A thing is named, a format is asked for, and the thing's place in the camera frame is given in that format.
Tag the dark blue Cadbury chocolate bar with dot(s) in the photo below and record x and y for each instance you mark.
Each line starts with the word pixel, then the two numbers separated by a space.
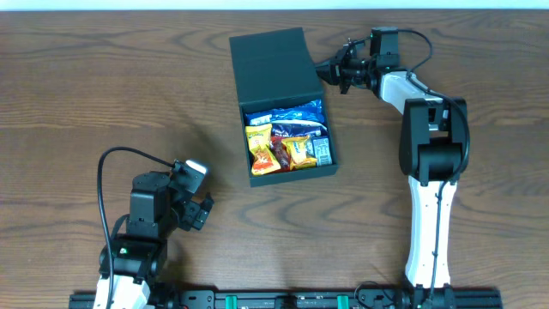
pixel 298 129

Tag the small yellow candy packet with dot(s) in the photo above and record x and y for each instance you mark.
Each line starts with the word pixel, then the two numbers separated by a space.
pixel 297 149

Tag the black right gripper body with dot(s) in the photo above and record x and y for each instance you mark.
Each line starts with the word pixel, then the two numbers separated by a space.
pixel 354 69

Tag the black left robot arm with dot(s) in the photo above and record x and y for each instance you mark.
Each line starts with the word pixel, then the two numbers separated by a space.
pixel 160 202

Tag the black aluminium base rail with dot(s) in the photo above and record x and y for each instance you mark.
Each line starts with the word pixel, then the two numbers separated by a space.
pixel 368 297

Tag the red Hacks candy bag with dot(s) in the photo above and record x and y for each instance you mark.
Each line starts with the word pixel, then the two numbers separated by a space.
pixel 280 152

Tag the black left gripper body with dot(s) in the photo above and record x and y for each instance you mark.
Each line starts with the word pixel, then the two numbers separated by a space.
pixel 197 213

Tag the small dark blue box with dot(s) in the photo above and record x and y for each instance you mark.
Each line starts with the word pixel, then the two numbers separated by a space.
pixel 322 151

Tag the dark green box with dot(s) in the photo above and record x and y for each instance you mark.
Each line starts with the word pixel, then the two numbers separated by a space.
pixel 275 70

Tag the long blue snack bar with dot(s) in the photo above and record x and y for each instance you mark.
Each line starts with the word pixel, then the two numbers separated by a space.
pixel 311 111

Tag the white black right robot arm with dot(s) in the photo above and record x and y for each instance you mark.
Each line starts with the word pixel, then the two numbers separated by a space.
pixel 434 144

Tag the yellow orange snack packet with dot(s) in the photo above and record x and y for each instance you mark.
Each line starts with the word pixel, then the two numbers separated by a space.
pixel 259 138

